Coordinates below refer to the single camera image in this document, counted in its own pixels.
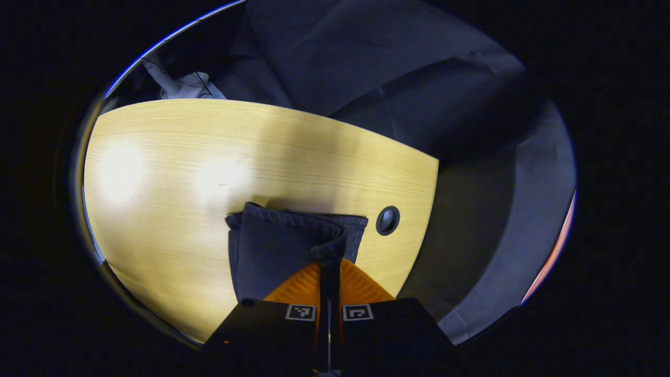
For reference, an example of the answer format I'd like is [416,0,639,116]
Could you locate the dark jeans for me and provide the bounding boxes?
[225,202,369,304]

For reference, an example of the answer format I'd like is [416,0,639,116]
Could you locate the round table cable grommet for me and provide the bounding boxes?
[375,205,401,237]

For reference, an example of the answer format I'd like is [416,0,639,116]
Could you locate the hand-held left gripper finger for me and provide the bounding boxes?
[330,259,457,374]
[203,262,331,374]

